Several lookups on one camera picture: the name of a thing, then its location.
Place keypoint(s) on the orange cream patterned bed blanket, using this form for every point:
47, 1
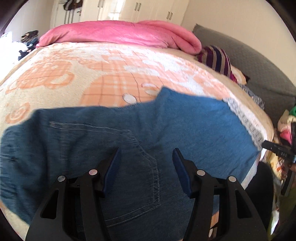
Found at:
114, 75

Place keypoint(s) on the clothes pile beside bed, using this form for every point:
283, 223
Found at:
30, 39

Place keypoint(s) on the blue denim pants lace trim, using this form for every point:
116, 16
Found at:
146, 201

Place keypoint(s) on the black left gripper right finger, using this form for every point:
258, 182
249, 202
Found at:
221, 206

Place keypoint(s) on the grey padded headboard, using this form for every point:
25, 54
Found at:
266, 79

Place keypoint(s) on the hanging bags on door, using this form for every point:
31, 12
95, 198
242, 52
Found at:
72, 4

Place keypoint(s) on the pile of colourful clothes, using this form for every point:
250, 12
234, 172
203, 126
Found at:
282, 224

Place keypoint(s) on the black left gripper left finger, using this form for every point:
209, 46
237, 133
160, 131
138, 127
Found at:
72, 208

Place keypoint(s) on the purple striped pillow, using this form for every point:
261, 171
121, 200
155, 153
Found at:
217, 59

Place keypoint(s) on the white wardrobe with handles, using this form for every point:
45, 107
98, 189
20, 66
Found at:
126, 10

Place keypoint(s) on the pink folded duvet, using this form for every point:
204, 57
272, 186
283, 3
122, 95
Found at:
150, 33

